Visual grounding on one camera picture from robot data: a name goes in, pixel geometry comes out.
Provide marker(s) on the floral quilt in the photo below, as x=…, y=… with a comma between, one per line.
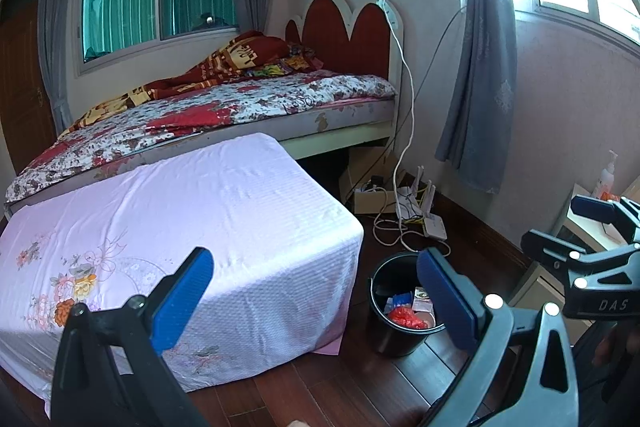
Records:
x=225, y=102

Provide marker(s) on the cardboard box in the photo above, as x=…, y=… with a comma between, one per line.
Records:
x=365, y=202

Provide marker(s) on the red printed blanket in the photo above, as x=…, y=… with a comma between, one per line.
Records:
x=235, y=57

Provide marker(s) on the white bed frame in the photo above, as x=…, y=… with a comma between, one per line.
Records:
x=350, y=117

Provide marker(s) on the pink tablecloth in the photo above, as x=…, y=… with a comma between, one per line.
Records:
x=200, y=207

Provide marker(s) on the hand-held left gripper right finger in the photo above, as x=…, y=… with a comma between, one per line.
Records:
x=445, y=302

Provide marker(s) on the black plastic bucket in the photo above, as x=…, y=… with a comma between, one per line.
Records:
x=395, y=342

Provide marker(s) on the white pump bottle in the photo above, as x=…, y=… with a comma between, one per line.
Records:
x=604, y=179

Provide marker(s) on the white nightstand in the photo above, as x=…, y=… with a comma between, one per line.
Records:
x=540, y=287

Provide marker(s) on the person's right hand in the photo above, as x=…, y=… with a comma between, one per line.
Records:
x=607, y=344

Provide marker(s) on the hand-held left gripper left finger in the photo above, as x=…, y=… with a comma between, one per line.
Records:
x=182, y=302

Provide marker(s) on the brown wooden door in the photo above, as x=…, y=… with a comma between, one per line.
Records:
x=20, y=97

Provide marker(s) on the white router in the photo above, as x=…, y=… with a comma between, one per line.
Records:
x=435, y=227

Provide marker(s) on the red plastic bag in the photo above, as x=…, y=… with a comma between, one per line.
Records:
x=405, y=317

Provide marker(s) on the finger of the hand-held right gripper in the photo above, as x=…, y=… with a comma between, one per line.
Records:
x=550, y=249
x=592, y=207

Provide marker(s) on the red heart-shaped headboard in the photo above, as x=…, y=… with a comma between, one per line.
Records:
x=365, y=37

